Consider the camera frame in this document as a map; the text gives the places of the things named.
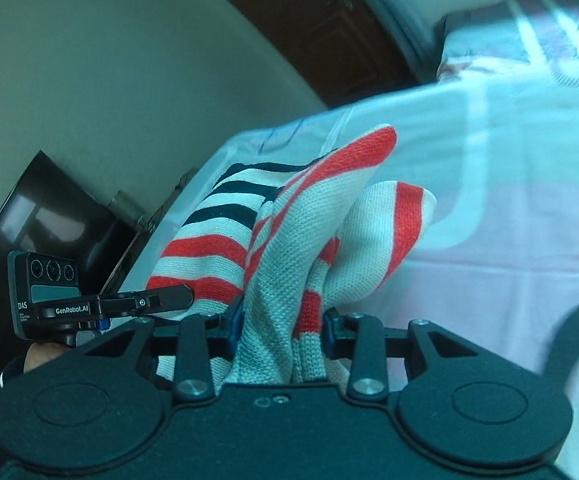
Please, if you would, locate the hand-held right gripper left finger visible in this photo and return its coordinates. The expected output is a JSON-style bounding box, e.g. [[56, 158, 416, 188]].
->
[[84, 299, 246, 402]]

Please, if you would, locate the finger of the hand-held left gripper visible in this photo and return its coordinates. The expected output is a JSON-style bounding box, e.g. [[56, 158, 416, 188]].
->
[[96, 283, 193, 320]]

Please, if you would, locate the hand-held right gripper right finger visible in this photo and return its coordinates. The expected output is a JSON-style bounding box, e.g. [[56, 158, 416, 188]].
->
[[322, 306, 481, 403]]

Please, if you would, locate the striped knit sweater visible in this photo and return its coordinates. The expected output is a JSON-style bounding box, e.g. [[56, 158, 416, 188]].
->
[[145, 124, 439, 397]]

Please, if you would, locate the person's left hand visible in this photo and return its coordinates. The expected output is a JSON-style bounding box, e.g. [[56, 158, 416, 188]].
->
[[23, 341, 72, 375]]

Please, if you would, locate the black television screen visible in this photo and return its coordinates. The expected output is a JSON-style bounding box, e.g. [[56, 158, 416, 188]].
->
[[0, 149, 137, 382]]

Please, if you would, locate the printed bed sheet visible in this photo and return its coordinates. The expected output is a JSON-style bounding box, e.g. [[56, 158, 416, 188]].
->
[[122, 67, 579, 480]]

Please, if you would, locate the brown wooden door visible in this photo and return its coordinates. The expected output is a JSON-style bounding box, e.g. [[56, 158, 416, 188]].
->
[[182, 0, 423, 111]]

